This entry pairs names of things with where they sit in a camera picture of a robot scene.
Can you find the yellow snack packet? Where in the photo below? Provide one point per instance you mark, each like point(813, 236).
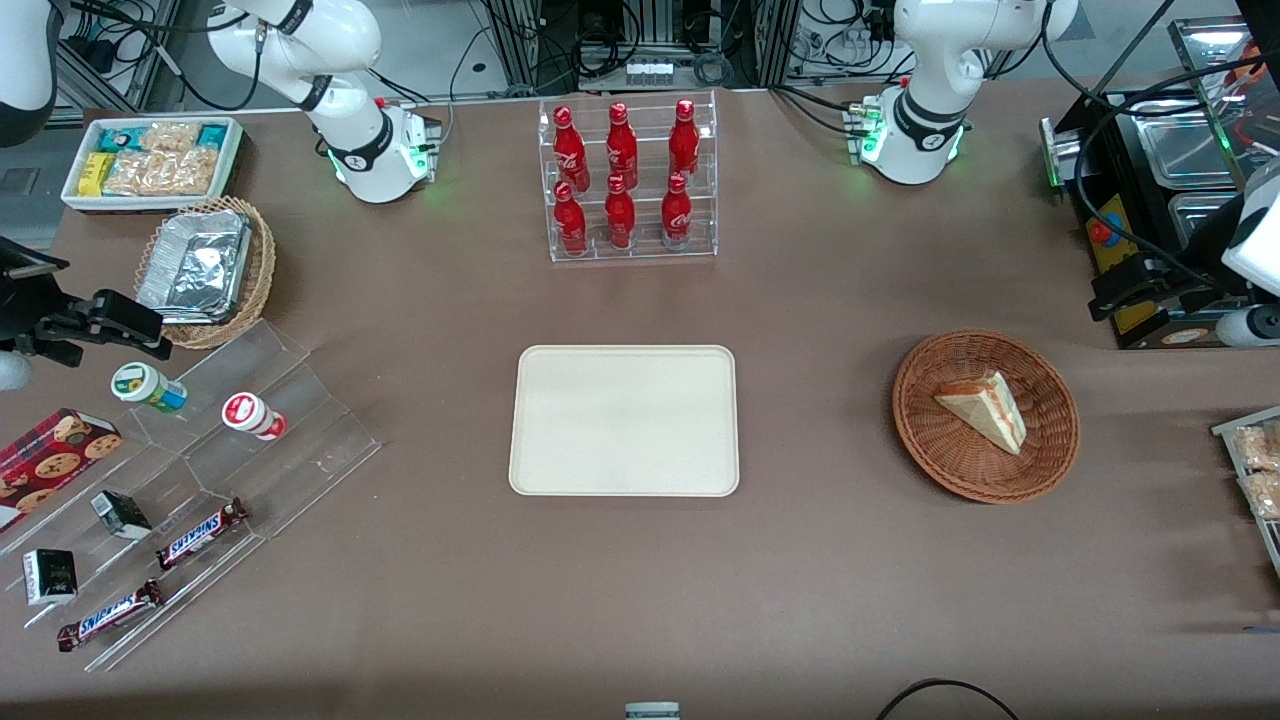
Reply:
point(95, 175)

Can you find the metal snack tray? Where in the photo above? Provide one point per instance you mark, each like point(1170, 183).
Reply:
point(1225, 425)

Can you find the red label drink cup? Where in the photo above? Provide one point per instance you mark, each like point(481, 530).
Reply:
point(252, 415)

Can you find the clear cracker bag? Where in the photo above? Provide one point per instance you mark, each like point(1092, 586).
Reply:
point(1260, 447)
point(1265, 495)
point(160, 172)
point(170, 137)

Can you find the red cola bottle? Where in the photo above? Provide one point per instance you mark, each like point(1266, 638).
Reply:
point(570, 150)
point(570, 225)
point(684, 140)
point(620, 220)
point(677, 215)
point(621, 145)

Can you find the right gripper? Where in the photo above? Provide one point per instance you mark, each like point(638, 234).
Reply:
point(20, 312)

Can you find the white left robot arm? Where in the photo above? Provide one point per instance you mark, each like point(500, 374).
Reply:
point(920, 135)

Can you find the red cookie box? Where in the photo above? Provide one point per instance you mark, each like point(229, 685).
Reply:
point(50, 465)

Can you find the triangular sandwich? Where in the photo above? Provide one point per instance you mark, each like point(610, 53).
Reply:
point(985, 410)

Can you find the round brown wicker basket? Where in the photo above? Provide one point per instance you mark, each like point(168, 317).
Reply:
point(960, 460)

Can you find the clear acrylic bottle rack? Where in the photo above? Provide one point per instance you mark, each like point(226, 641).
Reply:
point(645, 250)

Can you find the green label drink cup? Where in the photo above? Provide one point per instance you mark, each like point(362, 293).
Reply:
point(148, 387)

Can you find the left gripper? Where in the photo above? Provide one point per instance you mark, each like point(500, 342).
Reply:
point(1203, 264)

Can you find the oval tan wicker basket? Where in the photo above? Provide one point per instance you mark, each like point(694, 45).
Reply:
point(262, 270)

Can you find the steel warmer pan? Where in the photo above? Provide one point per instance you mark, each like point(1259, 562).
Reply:
point(1195, 215)
point(1190, 150)

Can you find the white snack bin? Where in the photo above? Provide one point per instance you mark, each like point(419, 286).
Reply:
point(72, 200)

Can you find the brown Snickers bar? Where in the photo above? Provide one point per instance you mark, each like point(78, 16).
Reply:
point(200, 533)
point(110, 615)

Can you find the small grey device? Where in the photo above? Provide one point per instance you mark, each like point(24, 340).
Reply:
point(652, 712)

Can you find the beige rectangular tray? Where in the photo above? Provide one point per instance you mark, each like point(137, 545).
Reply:
point(623, 420)

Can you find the black food warmer cabinet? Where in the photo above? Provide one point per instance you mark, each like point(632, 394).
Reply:
point(1110, 200)

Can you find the small black box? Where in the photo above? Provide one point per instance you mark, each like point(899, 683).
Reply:
point(122, 515)

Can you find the teal snack packet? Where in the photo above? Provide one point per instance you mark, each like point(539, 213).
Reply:
point(122, 138)
point(212, 135)

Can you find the clear acrylic tiered stand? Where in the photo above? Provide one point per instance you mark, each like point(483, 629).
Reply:
point(300, 440)

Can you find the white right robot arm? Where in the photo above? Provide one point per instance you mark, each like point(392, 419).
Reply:
point(355, 150)

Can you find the aluminium frame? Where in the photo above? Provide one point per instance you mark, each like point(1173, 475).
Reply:
point(515, 45)

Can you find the aluminium foil container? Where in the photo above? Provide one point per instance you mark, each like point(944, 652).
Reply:
point(195, 265)

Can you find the white power strip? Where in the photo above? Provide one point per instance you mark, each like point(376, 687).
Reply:
point(648, 72)

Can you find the black and white box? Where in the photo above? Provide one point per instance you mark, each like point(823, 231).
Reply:
point(50, 577)

